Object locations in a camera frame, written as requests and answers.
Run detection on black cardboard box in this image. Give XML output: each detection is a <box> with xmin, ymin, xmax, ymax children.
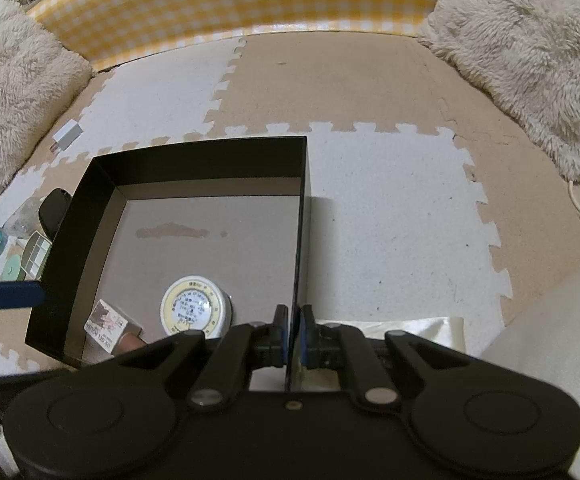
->
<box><xmin>24</xmin><ymin>136</ymin><xmax>313</xmax><ymax>393</ymax></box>

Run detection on round yellow-rimmed tin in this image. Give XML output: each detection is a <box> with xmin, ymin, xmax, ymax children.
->
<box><xmin>162</xmin><ymin>276</ymin><xmax>234</xmax><ymax>338</ymax></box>

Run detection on yellow checked padded bumper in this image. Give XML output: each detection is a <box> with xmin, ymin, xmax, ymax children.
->
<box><xmin>24</xmin><ymin>0</ymin><xmax>463</xmax><ymax>73</ymax></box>

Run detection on white charger plug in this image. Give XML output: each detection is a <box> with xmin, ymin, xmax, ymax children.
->
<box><xmin>51</xmin><ymin>120</ymin><xmax>83</xmax><ymax>153</ymax></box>

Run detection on cream fluffy cushion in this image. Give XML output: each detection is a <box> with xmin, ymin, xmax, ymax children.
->
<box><xmin>0</xmin><ymin>0</ymin><xmax>95</xmax><ymax>204</ymax></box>
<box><xmin>417</xmin><ymin>0</ymin><xmax>580</xmax><ymax>183</ymax></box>

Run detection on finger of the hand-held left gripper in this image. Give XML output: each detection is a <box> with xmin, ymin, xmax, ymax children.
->
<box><xmin>0</xmin><ymin>267</ymin><xmax>46</xmax><ymax>312</ymax></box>

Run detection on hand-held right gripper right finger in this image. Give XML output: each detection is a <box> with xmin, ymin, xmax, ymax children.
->
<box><xmin>297</xmin><ymin>304</ymin><xmax>476</xmax><ymax>407</ymax></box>

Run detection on black oval hard case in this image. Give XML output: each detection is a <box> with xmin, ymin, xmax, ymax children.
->
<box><xmin>38</xmin><ymin>188</ymin><xmax>73</xmax><ymax>241</ymax></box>

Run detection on white watch band tool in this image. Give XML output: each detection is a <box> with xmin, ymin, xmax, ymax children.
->
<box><xmin>20</xmin><ymin>230</ymin><xmax>53</xmax><ymax>281</ymax></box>

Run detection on clear plastic bit case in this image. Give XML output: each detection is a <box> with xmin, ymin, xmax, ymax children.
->
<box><xmin>2</xmin><ymin>197</ymin><xmax>43</xmax><ymax>238</ymax></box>

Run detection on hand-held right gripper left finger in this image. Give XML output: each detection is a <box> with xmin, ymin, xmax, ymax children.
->
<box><xmin>112</xmin><ymin>304</ymin><xmax>291</xmax><ymax>411</ymax></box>

